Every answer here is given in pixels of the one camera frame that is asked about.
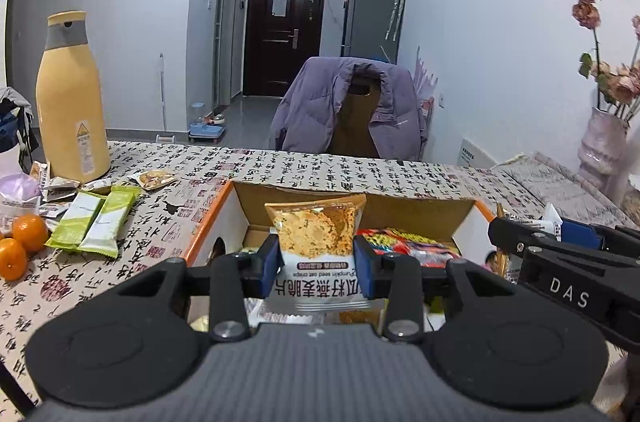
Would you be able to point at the grey quilted mat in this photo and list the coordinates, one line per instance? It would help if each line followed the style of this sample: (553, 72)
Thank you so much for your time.
(565, 187)

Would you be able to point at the orange cardboard box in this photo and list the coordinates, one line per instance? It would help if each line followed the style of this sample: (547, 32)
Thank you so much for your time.
(225, 227)

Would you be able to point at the dark entrance door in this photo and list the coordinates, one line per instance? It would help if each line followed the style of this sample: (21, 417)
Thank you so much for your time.
(280, 37)

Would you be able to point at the grey clothes pile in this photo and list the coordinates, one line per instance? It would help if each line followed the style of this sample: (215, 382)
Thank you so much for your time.
(15, 127)

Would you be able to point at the small brown snack packet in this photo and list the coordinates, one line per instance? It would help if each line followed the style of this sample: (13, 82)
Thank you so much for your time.
(154, 179)

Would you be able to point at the green white sachet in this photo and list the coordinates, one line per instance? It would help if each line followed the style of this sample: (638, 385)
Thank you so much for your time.
(75, 219)
(110, 222)

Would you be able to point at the orange mandarin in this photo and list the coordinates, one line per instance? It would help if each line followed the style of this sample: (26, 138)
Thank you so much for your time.
(30, 232)
(10, 259)

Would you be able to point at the dried pink flowers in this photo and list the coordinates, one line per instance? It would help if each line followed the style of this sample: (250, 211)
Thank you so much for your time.
(620, 82)

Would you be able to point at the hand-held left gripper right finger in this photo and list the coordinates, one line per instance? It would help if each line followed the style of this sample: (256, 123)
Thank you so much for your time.
(364, 267)

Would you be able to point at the white mop stick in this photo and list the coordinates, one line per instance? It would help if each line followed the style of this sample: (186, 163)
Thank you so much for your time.
(162, 92)

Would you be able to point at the purple jacket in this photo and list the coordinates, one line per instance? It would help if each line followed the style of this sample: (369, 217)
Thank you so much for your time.
(305, 112)

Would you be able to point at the pink vase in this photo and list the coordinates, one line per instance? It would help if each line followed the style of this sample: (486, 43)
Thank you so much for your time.
(602, 147)

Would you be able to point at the green snack packet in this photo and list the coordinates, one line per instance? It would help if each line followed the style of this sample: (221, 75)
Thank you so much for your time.
(201, 323)

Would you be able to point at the yellow thermos bottle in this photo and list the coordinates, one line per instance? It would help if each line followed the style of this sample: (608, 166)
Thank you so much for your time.
(72, 102)

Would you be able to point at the grey refrigerator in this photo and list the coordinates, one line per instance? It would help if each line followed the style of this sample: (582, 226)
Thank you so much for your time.
(370, 22)

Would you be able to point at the silver white snack packet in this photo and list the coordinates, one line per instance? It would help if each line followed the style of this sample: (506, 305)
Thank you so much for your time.
(552, 217)

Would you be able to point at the white folded umbrella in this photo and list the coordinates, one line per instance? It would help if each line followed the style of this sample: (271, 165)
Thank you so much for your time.
(397, 10)

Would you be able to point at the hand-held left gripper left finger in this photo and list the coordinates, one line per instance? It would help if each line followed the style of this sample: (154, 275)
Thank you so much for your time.
(267, 267)

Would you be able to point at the pink paper decoration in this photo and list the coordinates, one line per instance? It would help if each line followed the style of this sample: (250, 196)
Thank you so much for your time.
(426, 75)

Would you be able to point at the white wall heater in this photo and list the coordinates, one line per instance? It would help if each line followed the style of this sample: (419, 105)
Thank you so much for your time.
(475, 153)

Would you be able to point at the brown wooden chair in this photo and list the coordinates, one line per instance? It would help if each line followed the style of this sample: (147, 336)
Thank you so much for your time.
(357, 122)

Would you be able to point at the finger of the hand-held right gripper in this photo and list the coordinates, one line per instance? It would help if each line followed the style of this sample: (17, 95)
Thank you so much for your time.
(515, 234)
(580, 234)

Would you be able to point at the blue pet feeder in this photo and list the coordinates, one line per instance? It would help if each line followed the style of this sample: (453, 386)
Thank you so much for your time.
(206, 127)

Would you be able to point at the white plastic bag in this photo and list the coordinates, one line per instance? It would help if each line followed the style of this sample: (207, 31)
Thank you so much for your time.
(17, 197)

